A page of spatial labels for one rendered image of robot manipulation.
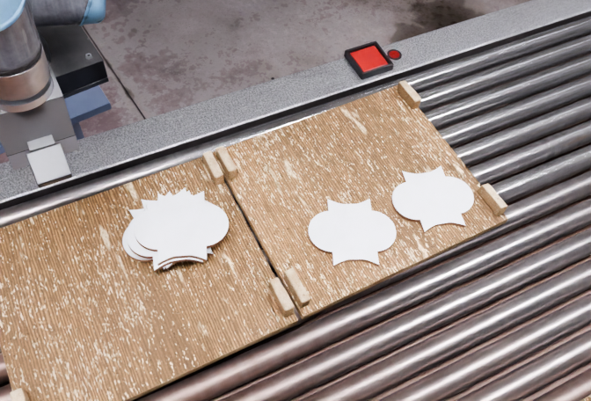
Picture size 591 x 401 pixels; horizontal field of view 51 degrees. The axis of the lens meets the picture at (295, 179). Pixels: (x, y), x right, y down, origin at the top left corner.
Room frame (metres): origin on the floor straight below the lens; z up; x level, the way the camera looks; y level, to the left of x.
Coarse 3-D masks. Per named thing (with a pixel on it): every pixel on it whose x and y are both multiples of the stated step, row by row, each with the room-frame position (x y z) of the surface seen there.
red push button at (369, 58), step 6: (366, 48) 0.99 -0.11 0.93; (372, 48) 0.99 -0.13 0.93; (354, 54) 0.97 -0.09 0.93; (360, 54) 0.97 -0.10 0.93; (366, 54) 0.97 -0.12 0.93; (372, 54) 0.98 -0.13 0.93; (378, 54) 0.98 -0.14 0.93; (360, 60) 0.95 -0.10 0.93; (366, 60) 0.96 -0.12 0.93; (372, 60) 0.96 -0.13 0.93; (378, 60) 0.96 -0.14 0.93; (384, 60) 0.96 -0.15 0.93; (360, 66) 0.94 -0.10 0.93; (366, 66) 0.94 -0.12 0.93; (372, 66) 0.94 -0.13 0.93; (378, 66) 0.94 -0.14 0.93
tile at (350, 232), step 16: (336, 208) 0.57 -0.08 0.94; (352, 208) 0.58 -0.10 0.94; (368, 208) 0.58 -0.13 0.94; (320, 224) 0.54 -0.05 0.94; (336, 224) 0.54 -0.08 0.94; (352, 224) 0.55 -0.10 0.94; (368, 224) 0.55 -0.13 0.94; (384, 224) 0.55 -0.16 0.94; (320, 240) 0.51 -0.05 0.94; (336, 240) 0.51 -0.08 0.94; (352, 240) 0.52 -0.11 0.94; (368, 240) 0.52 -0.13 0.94; (384, 240) 0.52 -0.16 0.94; (336, 256) 0.48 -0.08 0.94; (352, 256) 0.49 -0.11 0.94; (368, 256) 0.49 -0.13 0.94
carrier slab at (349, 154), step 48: (384, 96) 0.85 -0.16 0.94; (240, 144) 0.69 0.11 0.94; (288, 144) 0.71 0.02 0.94; (336, 144) 0.72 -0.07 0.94; (384, 144) 0.73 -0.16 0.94; (432, 144) 0.75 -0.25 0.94; (240, 192) 0.59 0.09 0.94; (288, 192) 0.60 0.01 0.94; (336, 192) 0.61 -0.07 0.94; (384, 192) 0.63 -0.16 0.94; (288, 240) 0.51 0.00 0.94; (432, 240) 0.54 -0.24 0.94; (288, 288) 0.42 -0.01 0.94; (336, 288) 0.43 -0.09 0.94
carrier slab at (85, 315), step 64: (128, 192) 0.56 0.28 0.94; (192, 192) 0.58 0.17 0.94; (0, 256) 0.41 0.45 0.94; (64, 256) 0.43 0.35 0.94; (128, 256) 0.44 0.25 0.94; (256, 256) 0.47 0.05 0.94; (0, 320) 0.31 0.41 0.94; (64, 320) 0.32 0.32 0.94; (128, 320) 0.34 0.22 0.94; (192, 320) 0.35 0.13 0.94; (256, 320) 0.36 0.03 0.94; (64, 384) 0.23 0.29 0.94; (128, 384) 0.24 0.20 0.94
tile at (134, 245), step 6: (150, 204) 0.52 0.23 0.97; (156, 204) 0.52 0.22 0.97; (132, 222) 0.48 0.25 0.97; (132, 228) 0.47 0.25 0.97; (132, 234) 0.46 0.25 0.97; (132, 240) 0.45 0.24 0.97; (132, 246) 0.44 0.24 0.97; (138, 246) 0.44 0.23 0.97; (138, 252) 0.43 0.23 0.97; (144, 252) 0.43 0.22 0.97; (150, 252) 0.44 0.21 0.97; (156, 252) 0.44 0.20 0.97; (144, 258) 0.43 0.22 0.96; (150, 258) 0.43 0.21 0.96; (156, 258) 0.43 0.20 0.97; (186, 258) 0.43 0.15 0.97; (192, 258) 0.44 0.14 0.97; (156, 264) 0.42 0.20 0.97; (162, 264) 0.42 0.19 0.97; (168, 264) 0.42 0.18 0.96; (156, 270) 0.41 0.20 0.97
